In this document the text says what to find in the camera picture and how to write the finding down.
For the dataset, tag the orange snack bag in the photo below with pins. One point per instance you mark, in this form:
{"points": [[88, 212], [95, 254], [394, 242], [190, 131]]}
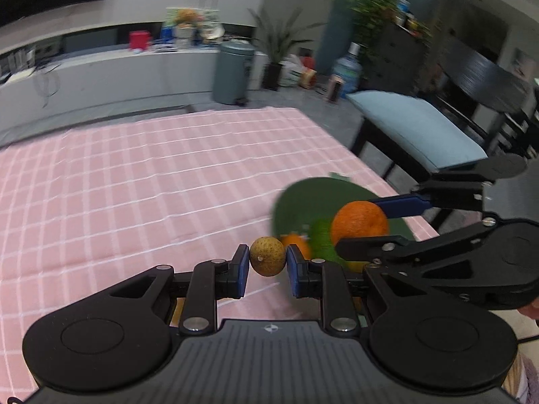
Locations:
{"points": [[309, 75]]}

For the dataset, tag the dark cabinet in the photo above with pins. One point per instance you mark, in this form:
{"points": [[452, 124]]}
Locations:
{"points": [[400, 59]]}

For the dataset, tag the small white appliance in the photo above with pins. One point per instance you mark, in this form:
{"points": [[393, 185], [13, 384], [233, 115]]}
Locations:
{"points": [[335, 89]]}

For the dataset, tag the blue water jug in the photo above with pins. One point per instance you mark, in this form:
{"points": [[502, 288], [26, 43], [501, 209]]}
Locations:
{"points": [[348, 71]]}

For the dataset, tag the blue box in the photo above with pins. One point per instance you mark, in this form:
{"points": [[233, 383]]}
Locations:
{"points": [[167, 34]]}

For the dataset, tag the light blue seat cushion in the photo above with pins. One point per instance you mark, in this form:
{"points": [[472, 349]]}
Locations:
{"points": [[412, 126]]}

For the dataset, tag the black chair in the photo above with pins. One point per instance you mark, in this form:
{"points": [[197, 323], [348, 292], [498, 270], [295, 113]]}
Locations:
{"points": [[476, 75]]}

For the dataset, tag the green printed board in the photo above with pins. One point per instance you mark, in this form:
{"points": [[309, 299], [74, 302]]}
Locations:
{"points": [[210, 16]]}

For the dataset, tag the small white fan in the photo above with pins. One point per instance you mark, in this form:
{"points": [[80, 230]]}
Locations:
{"points": [[212, 33]]}

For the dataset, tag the orange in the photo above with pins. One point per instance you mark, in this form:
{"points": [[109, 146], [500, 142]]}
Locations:
{"points": [[358, 223], [297, 244]]}

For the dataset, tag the white long media console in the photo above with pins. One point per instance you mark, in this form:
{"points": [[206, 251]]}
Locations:
{"points": [[126, 75]]}

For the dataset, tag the green colander bowl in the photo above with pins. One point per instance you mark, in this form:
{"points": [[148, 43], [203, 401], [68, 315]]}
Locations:
{"points": [[311, 197]]}

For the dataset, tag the red box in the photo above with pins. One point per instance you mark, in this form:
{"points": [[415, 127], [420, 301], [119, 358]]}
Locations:
{"points": [[140, 40]]}

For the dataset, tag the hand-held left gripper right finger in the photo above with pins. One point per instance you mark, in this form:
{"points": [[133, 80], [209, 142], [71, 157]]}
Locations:
{"points": [[294, 272]]}

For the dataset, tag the person's striped clothing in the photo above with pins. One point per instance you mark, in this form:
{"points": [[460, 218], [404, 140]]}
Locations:
{"points": [[524, 381]]}

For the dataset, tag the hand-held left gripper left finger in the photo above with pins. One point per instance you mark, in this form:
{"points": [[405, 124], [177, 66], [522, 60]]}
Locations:
{"points": [[241, 272]]}

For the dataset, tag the white plastic bag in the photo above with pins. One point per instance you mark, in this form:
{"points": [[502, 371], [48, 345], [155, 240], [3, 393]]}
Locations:
{"points": [[292, 71]]}

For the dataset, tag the potted plant with black pot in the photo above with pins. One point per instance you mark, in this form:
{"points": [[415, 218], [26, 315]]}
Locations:
{"points": [[273, 71]]}

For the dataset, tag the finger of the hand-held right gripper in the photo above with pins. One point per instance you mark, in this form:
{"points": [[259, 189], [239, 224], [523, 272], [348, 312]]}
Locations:
{"points": [[370, 250], [404, 205]]}

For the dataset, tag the leafy green plant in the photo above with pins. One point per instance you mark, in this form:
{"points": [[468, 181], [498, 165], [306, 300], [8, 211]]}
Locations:
{"points": [[374, 10]]}

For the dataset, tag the brown teddy bear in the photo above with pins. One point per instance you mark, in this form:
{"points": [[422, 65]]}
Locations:
{"points": [[186, 17]]}

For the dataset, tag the person's right forearm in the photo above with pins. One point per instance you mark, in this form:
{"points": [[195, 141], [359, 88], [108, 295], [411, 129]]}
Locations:
{"points": [[531, 312]]}

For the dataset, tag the large yellow-green pomelo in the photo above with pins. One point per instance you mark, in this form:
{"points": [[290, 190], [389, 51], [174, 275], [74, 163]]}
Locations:
{"points": [[322, 240]]}

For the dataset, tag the small brown round fruit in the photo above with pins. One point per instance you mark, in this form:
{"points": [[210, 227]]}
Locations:
{"points": [[268, 256]]}

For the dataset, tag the pink checked tablecloth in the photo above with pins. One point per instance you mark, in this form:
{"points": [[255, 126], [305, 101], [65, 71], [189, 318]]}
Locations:
{"points": [[126, 185]]}

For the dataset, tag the grey-blue trash bin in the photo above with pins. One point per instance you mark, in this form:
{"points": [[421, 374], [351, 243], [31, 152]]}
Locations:
{"points": [[233, 73]]}

